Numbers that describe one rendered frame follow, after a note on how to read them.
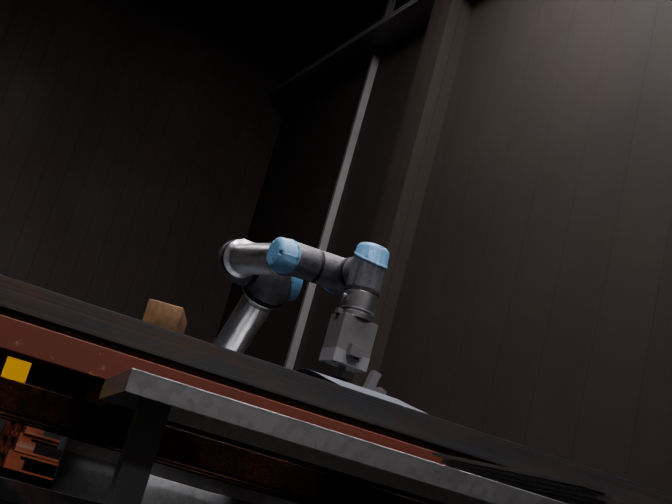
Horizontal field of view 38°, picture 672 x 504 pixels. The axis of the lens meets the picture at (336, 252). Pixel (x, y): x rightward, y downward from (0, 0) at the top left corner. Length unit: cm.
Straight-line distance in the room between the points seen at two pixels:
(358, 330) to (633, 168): 384
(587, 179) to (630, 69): 71
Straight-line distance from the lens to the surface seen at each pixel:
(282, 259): 206
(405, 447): 168
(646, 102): 589
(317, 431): 128
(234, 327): 258
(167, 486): 235
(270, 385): 160
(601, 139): 603
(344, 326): 201
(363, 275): 204
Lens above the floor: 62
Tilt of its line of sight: 16 degrees up
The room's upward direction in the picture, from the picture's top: 16 degrees clockwise
